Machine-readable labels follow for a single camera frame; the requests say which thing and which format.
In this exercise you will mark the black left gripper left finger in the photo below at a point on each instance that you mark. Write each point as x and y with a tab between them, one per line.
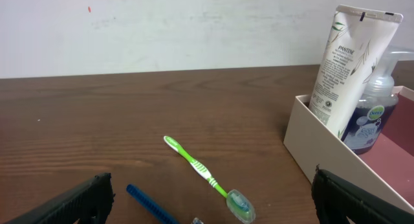
88	202

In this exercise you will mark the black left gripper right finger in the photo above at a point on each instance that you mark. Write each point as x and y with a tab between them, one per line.
338	201

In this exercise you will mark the clear foam soap pump bottle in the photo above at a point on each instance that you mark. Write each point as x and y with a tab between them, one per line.
376	104

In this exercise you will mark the blue disposable razor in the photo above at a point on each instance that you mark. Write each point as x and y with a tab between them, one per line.
151	206

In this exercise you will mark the white box with pink interior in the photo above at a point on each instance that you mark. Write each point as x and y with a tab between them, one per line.
385	171

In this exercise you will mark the green white toothbrush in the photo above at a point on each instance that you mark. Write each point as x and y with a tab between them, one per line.
236	202

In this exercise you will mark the white Pantene tube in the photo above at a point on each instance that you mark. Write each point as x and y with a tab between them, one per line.
356	43

